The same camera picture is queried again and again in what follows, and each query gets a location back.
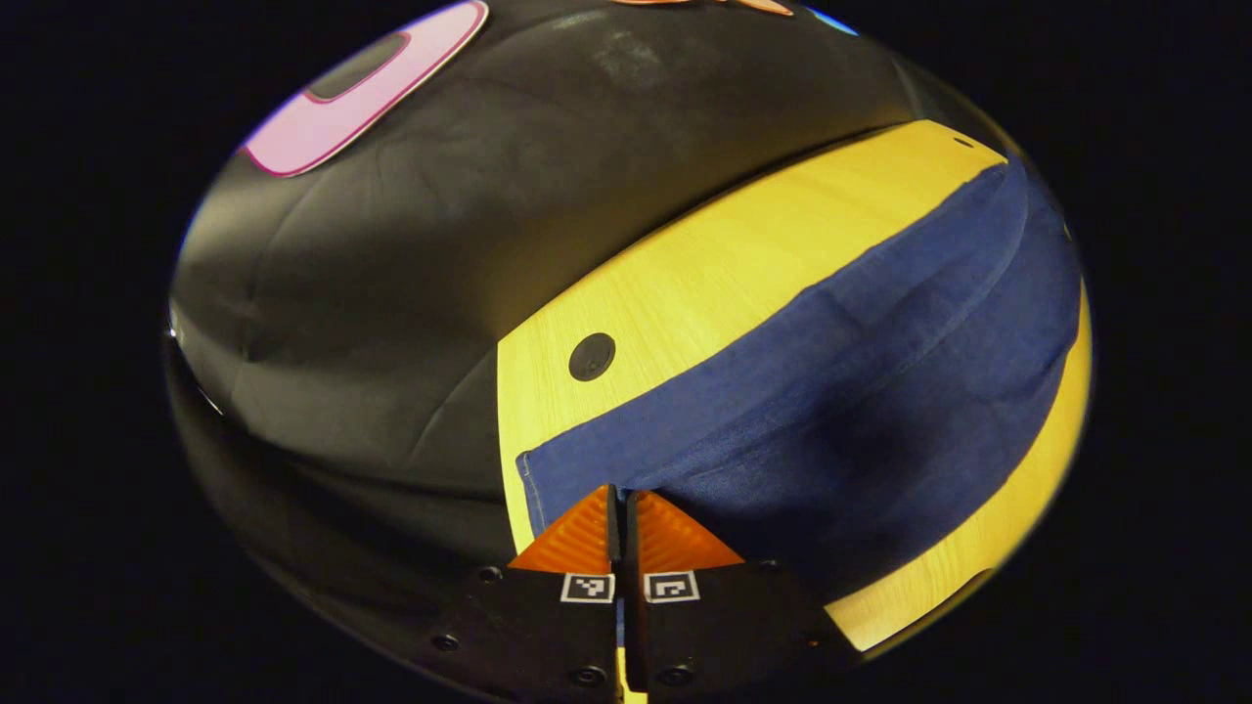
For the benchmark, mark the blue denim jeans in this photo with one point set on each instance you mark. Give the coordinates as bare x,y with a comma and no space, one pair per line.
831,391

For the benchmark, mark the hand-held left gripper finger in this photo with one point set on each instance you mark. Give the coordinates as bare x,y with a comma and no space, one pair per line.
632,538
613,538

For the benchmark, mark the black backdrop cloth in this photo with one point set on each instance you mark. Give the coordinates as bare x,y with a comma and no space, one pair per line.
440,244

